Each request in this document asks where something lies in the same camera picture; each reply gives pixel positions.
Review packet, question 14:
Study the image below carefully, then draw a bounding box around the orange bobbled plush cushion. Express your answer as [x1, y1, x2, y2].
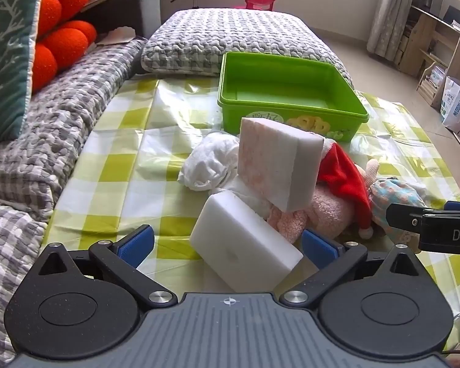
[31, 0, 98, 93]

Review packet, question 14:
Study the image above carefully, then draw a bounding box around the pink fluffy towel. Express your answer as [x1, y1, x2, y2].
[266, 184, 355, 244]

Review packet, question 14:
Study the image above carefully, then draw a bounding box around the yellow checked plastic tablecloth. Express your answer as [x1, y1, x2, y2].
[42, 77, 460, 353]

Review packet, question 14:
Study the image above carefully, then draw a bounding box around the beige scalloped paper piece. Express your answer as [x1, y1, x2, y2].
[96, 26, 136, 47]

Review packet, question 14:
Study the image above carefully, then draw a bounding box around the grey quilted cushion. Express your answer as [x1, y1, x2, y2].
[140, 8, 355, 89]

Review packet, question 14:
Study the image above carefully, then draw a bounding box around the plain white sponge block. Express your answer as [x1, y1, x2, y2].
[189, 192, 304, 293]

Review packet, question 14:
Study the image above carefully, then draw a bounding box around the grey sofa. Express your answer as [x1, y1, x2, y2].
[80, 0, 162, 43]

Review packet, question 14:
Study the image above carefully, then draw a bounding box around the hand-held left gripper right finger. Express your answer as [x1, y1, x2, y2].
[279, 229, 427, 309]

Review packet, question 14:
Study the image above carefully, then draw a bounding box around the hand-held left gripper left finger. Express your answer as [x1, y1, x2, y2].
[37, 225, 178, 309]

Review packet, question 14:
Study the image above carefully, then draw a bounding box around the green plastic box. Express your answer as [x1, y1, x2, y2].
[217, 51, 370, 141]

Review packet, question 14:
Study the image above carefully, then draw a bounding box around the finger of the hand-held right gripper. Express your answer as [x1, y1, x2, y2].
[386, 203, 426, 234]
[425, 200, 460, 215]

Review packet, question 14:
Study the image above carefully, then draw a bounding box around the pink-tinted white sponge block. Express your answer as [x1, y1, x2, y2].
[237, 118, 325, 213]

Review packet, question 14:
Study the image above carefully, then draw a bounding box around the red santa hat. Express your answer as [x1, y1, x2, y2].
[317, 137, 374, 239]

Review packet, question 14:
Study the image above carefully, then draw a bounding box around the beige curtain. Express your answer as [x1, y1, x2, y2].
[367, 0, 422, 62]

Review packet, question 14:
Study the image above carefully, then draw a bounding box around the wooden desk with shelves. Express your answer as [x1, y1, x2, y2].
[393, 0, 460, 108]

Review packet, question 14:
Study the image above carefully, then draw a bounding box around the grey checked sofa cover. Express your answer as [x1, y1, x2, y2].
[0, 38, 146, 368]

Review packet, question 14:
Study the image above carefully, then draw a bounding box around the black laptop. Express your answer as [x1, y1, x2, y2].
[443, 6, 460, 27]

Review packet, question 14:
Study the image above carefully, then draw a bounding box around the teal coral-print pillow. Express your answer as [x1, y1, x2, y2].
[0, 0, 44, 142]

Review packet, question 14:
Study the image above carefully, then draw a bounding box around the white cloth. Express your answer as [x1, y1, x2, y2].
[177, 131, 273, 219]

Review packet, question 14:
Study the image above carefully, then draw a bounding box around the white paper bag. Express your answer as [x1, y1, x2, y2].
[441, 77, 460, 131]

